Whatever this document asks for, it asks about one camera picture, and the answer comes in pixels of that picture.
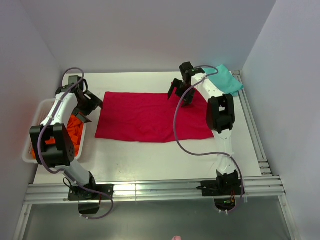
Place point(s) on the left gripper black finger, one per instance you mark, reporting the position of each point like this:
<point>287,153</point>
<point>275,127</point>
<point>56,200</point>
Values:
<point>93,101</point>
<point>81,116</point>

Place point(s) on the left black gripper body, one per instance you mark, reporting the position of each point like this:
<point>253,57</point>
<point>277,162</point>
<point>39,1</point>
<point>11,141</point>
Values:
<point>85,106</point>

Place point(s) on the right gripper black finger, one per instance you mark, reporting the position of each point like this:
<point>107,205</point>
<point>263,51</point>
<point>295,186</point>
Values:
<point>176,84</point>
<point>187,100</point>

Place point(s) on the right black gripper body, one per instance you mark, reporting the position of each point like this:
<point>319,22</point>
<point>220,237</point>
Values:
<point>185,89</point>

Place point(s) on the crimson red t shirt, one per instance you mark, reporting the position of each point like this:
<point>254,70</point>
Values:
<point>149,118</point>

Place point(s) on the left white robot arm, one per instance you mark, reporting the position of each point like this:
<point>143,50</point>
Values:
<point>51,142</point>

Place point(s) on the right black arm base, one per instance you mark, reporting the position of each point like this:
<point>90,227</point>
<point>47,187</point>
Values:
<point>228,186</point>

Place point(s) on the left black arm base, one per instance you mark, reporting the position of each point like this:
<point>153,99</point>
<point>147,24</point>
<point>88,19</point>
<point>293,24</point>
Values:
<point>90,192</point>

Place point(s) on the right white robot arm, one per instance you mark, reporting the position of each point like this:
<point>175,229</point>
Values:
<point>220,118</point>

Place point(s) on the orange t shirt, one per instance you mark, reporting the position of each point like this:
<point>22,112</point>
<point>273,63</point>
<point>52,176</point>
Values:
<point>75,129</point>

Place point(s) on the teal folded t shirt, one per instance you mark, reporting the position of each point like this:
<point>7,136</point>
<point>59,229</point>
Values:
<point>224,80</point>

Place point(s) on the white plastic basket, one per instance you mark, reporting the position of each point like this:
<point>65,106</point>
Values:
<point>43,110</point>

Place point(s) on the pink object at bottom edge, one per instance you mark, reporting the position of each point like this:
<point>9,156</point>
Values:
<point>177,238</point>

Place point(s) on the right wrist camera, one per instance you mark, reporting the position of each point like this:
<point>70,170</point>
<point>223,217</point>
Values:
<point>187,69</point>

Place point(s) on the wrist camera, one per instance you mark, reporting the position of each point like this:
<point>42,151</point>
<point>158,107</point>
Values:
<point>187,69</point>
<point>75,84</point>

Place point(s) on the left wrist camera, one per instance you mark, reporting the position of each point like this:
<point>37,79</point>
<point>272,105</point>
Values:
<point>75,84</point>

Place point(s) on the aluminium front rail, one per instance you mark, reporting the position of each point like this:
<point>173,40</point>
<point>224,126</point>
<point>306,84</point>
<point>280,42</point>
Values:
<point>142,191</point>

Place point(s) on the aluminium rail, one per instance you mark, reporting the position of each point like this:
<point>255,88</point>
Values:
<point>142,191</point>
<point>246,141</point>

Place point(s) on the aluminium right side rail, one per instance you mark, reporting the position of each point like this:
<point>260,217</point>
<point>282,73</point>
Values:
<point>246,141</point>

